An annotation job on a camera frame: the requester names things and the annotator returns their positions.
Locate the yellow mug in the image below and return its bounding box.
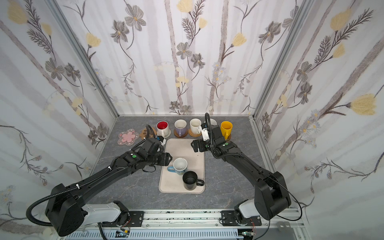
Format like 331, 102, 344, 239
220, 121, 233, 139

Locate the brown paw shaped coaster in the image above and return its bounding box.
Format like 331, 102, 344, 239
140, 128, 157, 140

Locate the speckled white mug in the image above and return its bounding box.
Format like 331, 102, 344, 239
210, 119, 217, 126

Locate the woven rattan round coaster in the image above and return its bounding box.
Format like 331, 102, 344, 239
188, 129, 202, 138

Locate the colourful woven round coaster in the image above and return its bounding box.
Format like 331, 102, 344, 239
157, 129, 171, 138

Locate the pink flower shaped coaster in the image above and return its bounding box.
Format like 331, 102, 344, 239
118, 129, 140, 146

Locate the white mug red inside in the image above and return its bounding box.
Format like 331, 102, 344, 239
156, 121, 170, 130

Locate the plain white mug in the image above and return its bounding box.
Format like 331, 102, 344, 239
190, 119, 202, 135

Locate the dark wooden round coaster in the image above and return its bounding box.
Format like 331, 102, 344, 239
174, 129, 188, 138

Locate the white mug blue handle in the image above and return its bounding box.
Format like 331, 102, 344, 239
167, 158, 188, 176

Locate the beige serving tray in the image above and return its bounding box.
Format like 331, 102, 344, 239
159, 139, 205, 194

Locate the white mug purple handle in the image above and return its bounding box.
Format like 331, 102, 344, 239
175, 119, 188, 129

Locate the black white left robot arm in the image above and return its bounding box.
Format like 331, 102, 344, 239
45, 139, 173, 237

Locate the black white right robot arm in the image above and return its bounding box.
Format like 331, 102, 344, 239
191, 137, 292, 220

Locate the black mug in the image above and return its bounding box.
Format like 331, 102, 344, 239
183, 171, 205, 191

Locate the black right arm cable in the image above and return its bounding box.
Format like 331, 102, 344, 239
203, 112, 304, 240

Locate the aluminium mounting rail frame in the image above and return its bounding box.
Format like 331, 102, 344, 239
66, 209, 310, 240

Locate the white slotted cable duct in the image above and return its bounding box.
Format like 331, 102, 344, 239
64, 229, 244, 240

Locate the black corrugated cable conduit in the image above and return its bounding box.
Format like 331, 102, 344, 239
25, 182, 82, 227

